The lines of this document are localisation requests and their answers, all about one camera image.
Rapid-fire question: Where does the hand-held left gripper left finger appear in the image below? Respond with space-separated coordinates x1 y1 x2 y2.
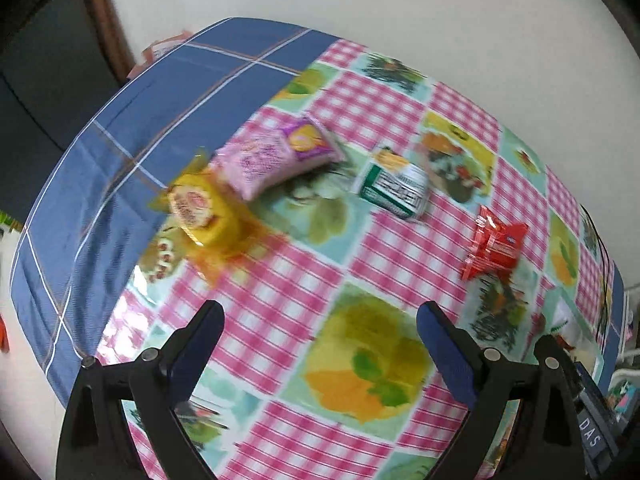
55 302 225 480

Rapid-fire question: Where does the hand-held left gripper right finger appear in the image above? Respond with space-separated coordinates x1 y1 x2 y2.
417 302 586 480

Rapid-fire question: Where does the colourful box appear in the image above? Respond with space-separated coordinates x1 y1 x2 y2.
607 377 638 416

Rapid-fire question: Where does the red snack packet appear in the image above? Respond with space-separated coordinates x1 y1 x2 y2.
459 204 530 281

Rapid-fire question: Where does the yellow wrapped snack pack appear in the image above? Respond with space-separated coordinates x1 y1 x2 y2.
150 147 273 286

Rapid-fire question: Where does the pink checked fruit-print tablecloth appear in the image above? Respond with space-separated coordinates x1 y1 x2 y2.
95 37 616 480

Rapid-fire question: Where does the green and silver snack packet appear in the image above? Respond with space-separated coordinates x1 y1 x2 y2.
350 146 431 222

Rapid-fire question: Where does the pink snack packet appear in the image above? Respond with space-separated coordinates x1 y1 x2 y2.
212 114 348 203

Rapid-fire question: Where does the blue plaid cloth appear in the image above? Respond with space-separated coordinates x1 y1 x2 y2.
10 17 627 408

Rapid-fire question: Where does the pink orange packaging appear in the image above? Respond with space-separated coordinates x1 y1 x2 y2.
127 30 193 81

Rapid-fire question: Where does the dark cabinet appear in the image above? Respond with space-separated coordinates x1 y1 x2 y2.
0 0 126 226

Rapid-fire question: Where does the black cable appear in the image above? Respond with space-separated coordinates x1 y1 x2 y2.
580 205 613 356

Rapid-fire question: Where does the brown wooden frame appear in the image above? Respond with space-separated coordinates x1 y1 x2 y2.
75 0 136 83

